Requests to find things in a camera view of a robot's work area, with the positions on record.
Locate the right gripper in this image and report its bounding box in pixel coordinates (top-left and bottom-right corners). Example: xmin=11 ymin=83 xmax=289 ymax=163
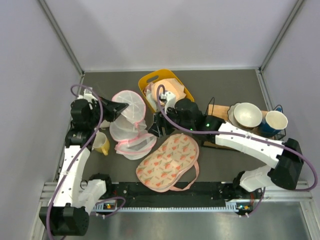
xmin=148 ymin=103 xmax=195 ymax=139

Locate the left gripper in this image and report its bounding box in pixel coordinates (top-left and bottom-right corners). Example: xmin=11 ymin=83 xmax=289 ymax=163
xmin=87 ymin=95 xmax=129 ymax=128

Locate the white pink-trimmed mesh laundry bag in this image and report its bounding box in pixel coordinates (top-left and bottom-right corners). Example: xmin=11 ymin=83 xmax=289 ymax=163
xmin=109 ymin=90 xmax=147 ymax=142

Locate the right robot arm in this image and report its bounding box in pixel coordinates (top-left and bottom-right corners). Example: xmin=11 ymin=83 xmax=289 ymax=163
xmin=148 ymin=98 xmax=304 ymax=198

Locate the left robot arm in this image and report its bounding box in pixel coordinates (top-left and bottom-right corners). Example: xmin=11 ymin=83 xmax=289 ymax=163
xmin=39 ymin=86 xmax=129 ymax=240

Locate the empty pink-trimmed mesh laundry bag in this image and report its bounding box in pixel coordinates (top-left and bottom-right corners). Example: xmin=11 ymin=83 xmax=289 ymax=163
xmin=114 ymin=131 xmax=157 ymax=160

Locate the tulip print bra bag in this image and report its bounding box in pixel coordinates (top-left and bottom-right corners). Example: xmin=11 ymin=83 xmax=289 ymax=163
xmin=135 ymin=133 xmax=200 ymax=193

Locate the peach padded bra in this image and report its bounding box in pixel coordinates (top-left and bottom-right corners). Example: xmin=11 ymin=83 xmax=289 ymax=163
xmin=151 ymin=78 xmax=186 ymax=101

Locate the white garment in basket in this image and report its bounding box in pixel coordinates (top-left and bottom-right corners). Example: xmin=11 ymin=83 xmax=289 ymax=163
xmin=146 ymin=89 xmax=157 ymax=111

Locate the yellow mug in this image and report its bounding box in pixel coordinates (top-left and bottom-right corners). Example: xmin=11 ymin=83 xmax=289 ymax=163
xmin=92 ymin=132 xmax=110 ymax=156

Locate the yellow plastic basket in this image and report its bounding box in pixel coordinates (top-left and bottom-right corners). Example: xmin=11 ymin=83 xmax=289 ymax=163
xmin=138 ymin=69 xmax=195 ymax=114

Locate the scalloped white plate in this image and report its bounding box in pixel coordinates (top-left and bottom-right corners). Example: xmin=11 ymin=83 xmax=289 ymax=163
xmin=227 ymin=102 xmax=240 ymax=127

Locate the white ceramic bowl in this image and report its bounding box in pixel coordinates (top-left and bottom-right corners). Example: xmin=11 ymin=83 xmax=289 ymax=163
xmin=233 ymin=102 xmax=263 ymax=129

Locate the blue paper cup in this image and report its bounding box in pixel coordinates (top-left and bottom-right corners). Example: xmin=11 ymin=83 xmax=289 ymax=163
xmin=258 ymin=110 xmax=289 ymax=134

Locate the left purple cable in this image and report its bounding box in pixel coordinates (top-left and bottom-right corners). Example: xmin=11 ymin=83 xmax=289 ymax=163
xmin=46 ymin=84 xmax=127 ymax=240

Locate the purple cable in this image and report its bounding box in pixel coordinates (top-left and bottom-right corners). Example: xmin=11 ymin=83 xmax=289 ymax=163
xmin=46 ymin=84 xmax=127 ymax=240
xmin=156 ymin=84 xmax=319 ymax=218

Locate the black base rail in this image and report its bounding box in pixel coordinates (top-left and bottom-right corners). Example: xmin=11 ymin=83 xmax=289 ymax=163
xmin=107 ymin=182 xmax=238 ymax=208

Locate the black wire wooden rack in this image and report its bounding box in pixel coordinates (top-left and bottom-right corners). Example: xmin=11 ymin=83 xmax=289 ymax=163
xmin=201 ymin=96 xmax=286 ymax=151

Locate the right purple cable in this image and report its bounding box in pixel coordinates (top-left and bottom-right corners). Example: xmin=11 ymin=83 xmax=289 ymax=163
xmin=156 ymin=84 xmax=319 ymax=218

